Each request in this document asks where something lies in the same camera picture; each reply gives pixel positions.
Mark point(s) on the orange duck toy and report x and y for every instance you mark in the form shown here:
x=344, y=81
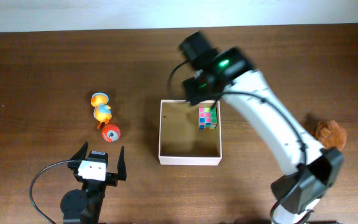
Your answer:
x=102, y=111

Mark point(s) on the pink cardboard box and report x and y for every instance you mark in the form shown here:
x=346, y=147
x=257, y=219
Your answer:
x=181, y=141

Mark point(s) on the colourful puzzle cube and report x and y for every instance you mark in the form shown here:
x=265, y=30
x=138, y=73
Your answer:
x=208, y=118

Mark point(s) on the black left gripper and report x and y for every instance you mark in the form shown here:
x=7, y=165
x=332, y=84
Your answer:
x=112, y=179

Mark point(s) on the brown plush toy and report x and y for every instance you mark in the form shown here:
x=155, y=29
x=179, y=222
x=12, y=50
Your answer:
x=331, y=134

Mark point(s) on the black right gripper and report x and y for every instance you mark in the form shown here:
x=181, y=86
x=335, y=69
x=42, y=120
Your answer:
x=193, y=89

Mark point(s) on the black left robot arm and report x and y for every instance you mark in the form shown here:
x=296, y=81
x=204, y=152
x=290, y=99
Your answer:
x=83, y=205

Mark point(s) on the red and grey ball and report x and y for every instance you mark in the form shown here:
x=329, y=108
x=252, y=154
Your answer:
x=111, y=132

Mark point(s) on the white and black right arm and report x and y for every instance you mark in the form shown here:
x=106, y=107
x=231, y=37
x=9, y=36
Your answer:
x=309, y=168

